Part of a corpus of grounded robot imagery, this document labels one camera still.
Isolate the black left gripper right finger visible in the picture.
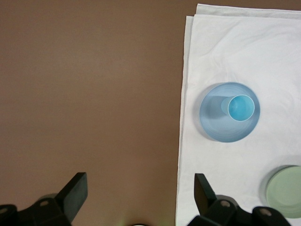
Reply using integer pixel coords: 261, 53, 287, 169
188, 173, 291, 226

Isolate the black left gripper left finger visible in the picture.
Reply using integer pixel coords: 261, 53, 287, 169
16, 172, 88, 226

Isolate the green round plate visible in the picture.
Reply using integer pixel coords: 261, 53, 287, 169
266, 165, 301, 219

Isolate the blue round plate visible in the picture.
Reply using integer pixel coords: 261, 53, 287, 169
199, 81, 261, 144

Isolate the blue cup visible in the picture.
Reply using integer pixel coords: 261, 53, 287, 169
220, 94, 256, 122

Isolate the white cloth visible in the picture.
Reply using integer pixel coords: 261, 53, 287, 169
175, 3, 301, 226

